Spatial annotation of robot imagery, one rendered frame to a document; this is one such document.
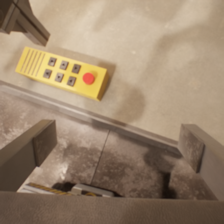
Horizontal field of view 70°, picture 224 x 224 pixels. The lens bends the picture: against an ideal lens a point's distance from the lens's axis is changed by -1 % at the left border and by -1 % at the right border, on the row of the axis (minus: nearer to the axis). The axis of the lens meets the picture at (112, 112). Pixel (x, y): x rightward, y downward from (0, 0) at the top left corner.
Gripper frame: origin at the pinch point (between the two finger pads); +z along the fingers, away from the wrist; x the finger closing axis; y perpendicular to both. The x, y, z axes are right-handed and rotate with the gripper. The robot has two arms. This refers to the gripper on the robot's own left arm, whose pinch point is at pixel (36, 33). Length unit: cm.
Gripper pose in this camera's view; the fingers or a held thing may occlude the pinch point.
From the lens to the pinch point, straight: 35.1
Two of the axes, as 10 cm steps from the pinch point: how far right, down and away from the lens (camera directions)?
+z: 1.4, 1.3, 9.8
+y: 9.3, 3.1, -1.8
